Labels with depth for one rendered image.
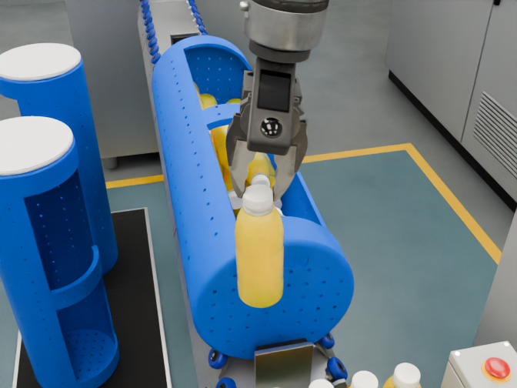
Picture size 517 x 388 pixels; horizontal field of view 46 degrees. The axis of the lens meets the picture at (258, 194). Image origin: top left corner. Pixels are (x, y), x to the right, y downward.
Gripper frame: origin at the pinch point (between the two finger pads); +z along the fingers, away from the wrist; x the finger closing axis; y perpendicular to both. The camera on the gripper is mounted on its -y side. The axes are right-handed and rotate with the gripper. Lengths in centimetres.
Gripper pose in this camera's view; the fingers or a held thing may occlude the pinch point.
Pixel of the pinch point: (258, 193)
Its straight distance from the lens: 78.4
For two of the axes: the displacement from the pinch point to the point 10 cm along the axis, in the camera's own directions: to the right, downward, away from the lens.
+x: -9.9, -1.0, -0.9
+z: -1.3, 8.2, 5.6
